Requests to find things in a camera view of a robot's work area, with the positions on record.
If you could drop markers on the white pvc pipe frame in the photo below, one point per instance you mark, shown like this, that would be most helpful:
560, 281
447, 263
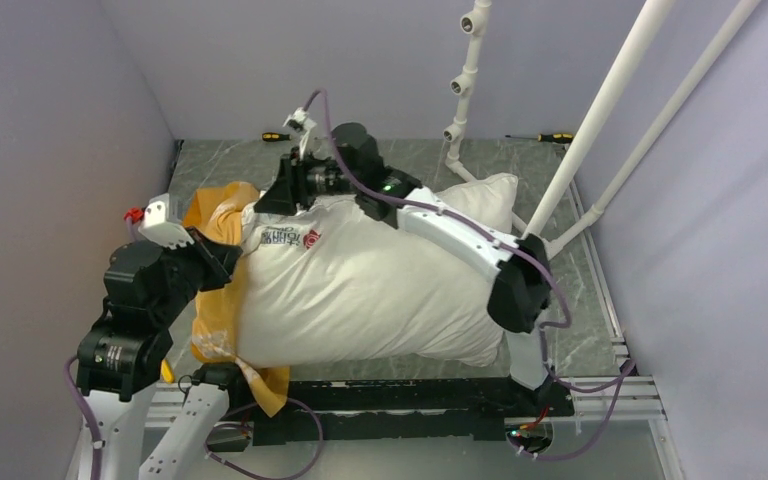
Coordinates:
642, 33

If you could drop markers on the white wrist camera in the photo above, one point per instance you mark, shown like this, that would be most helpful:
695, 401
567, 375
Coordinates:
301, 123
161, 224

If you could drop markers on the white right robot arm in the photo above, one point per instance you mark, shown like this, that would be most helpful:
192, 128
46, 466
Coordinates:
517, 268

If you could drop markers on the yellow black screwdriver left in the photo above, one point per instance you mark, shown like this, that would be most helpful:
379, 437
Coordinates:
272, 137

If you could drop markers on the aluminium table edge rail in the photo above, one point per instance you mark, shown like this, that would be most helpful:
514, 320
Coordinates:
593, 350

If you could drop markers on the white pillow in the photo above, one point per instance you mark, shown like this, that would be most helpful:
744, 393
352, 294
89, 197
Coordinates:
331, 284

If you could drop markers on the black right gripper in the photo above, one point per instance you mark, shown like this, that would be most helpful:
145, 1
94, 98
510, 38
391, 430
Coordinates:
290, 187

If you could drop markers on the yellow screwdriver near base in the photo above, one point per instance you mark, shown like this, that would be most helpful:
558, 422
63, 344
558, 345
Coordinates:
167, 373

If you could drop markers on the yellow black screwdriver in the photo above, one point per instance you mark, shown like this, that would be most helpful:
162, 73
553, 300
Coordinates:
272, 137
553, 138

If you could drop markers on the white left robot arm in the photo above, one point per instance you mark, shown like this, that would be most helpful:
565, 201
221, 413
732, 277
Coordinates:
119, 360

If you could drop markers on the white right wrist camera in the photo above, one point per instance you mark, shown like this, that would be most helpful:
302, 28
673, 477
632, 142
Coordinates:
301, 123

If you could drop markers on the yellow black screwdriver right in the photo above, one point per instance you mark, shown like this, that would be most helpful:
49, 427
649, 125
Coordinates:
553, 138

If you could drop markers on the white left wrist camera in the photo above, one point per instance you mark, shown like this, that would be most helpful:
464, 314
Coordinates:
161, 224

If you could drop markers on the yellow pillowcase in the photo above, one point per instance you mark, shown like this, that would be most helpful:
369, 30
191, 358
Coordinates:
217, 212

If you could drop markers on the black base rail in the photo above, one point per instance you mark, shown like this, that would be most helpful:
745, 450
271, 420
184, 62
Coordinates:
482, 409

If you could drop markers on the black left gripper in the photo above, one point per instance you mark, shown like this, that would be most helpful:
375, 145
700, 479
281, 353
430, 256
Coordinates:
219, 259

